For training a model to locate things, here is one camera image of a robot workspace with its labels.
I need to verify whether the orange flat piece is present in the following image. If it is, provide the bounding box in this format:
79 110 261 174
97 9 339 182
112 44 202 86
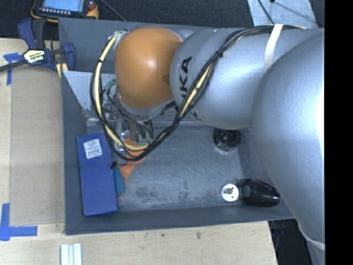
120 136 147 199

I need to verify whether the grey metal bin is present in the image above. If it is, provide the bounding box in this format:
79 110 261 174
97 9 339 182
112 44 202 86
57 17 296 236

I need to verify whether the blue box with white label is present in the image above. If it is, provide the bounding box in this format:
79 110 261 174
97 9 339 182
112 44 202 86
76 132 120 218

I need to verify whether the black round object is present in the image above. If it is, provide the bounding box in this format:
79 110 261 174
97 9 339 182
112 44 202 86
212 128 242 152

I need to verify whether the pale wood flat board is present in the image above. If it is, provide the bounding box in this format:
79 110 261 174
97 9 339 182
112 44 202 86
9 67 66 226

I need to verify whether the black oval object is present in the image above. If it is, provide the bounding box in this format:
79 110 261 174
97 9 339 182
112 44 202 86
238 178 282 208

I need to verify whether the white ring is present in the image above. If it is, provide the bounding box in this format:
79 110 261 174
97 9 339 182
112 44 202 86
221 183 240 203

